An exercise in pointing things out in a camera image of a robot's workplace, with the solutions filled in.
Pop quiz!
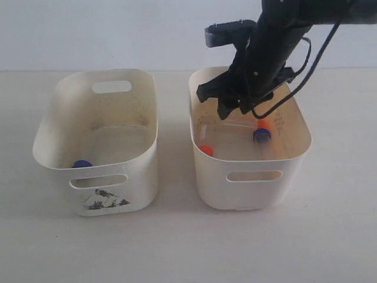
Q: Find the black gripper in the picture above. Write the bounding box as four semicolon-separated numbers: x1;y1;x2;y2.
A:
196;45;294;120

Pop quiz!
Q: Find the orange-capped tube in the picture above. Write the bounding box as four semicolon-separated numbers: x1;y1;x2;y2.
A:
198;124;214;157
224;117;272;132

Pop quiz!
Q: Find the blue-capped tube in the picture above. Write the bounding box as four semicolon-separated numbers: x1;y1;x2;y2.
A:
72;159;93;168
253;127;274;160

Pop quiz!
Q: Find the white plastic bin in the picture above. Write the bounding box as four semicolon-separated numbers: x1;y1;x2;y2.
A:
188;67;312;210
32;68;158;216

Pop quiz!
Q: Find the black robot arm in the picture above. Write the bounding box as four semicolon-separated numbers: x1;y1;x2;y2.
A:
196;1;376;120

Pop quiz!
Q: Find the black cable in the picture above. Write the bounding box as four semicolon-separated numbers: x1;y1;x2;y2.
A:
251;22;342;118

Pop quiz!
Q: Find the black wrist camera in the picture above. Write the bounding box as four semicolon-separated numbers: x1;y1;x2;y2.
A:
204;19;256;48

